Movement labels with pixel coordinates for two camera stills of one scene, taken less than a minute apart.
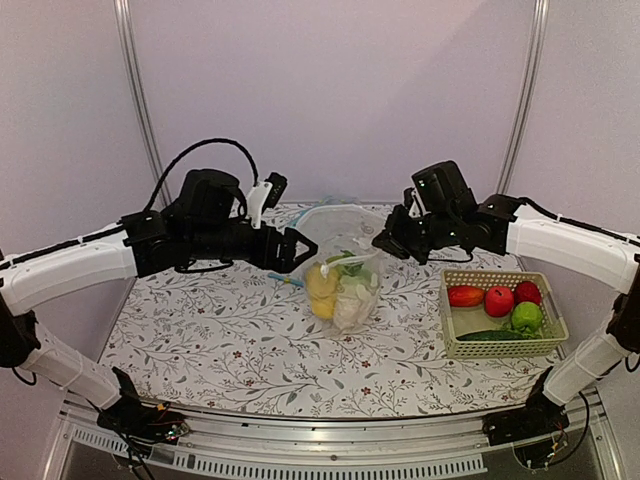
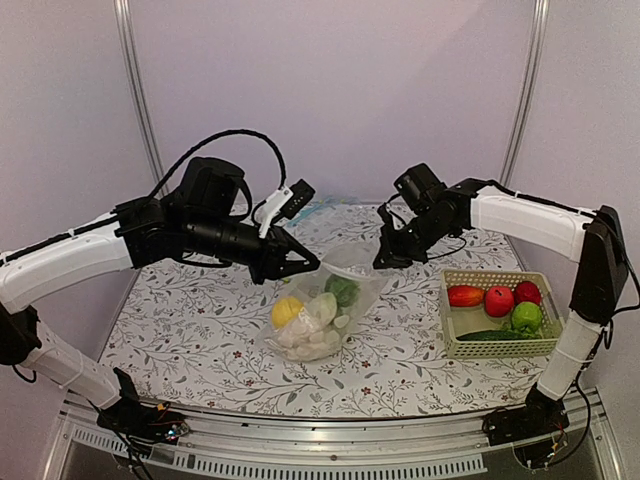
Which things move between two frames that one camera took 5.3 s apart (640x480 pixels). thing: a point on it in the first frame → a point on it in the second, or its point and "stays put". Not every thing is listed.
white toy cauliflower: x=349 y=314 → x=302 y=341
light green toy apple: x=353 y=269 → x=344 y=290
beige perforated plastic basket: x=459 y=320 stays put
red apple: x=527 y=291 stays put
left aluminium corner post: x=137 y=85 stays put
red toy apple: x=499 y=301 stays put
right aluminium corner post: x=539 y=18 stays put
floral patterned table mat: x=226 y=340 stays put
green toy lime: x=527 y=314 stays put
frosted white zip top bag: x=343 y=277 → x=314 y=314
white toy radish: x=359 y=295 → x=322 y=308
